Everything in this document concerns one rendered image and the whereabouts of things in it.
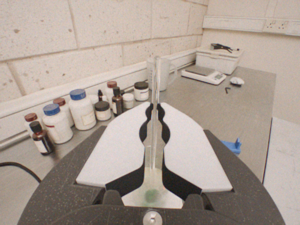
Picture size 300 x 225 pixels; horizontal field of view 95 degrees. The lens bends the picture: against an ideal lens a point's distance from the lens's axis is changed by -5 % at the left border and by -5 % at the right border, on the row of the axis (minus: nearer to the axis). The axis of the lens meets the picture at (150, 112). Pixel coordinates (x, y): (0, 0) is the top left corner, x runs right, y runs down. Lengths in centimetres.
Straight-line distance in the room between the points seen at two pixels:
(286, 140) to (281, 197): 25
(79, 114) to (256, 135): 60
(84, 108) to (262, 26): 134
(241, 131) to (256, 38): 104
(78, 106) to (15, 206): 28
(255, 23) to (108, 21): 110
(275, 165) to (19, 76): 80
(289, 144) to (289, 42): 100
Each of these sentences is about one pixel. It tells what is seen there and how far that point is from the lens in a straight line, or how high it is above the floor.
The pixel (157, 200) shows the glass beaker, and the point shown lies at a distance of 22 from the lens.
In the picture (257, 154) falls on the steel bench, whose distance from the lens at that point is 54.
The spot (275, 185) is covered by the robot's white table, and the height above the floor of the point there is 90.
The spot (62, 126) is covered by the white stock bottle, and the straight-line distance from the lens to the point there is 49.
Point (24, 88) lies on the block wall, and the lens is 62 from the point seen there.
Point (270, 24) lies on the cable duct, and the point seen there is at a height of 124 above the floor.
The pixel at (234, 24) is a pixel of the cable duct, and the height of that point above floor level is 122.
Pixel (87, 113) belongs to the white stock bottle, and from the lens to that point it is 51.
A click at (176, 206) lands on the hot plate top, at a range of 26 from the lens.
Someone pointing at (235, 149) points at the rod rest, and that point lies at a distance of 50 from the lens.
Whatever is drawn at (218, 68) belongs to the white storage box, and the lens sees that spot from 122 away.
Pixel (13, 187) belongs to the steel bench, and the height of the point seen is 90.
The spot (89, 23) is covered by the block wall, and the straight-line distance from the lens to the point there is 68.
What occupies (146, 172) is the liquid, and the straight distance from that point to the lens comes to 25.
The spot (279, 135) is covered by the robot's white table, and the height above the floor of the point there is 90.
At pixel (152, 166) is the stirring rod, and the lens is 18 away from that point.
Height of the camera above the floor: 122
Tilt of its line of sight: 33 degrees down
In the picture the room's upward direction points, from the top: 1 degrees clockwise
